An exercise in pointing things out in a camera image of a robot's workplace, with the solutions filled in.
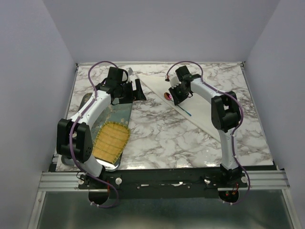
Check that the cream cloth napkin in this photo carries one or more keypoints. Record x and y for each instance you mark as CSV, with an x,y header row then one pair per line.
x,y
195,109

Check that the green floral metal tray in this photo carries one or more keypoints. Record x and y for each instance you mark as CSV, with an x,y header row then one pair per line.
x,y
120,113

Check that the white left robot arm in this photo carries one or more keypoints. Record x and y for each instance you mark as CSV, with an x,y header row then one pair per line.
x,y
74,139

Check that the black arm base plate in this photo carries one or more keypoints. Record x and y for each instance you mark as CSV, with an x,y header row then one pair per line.
x,y
166,183

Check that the yellow bamboo mat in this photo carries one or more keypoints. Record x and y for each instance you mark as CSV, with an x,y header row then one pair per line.
x,y
110,141

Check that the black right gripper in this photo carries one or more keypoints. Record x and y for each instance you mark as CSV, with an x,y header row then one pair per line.
x,y
177,99

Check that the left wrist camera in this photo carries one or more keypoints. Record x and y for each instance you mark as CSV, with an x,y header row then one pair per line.
x,y
129,71

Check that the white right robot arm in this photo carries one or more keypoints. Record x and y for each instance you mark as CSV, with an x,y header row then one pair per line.
x,y
226,112

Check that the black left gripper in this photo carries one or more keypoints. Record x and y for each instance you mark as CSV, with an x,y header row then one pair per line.
x,y
137,95

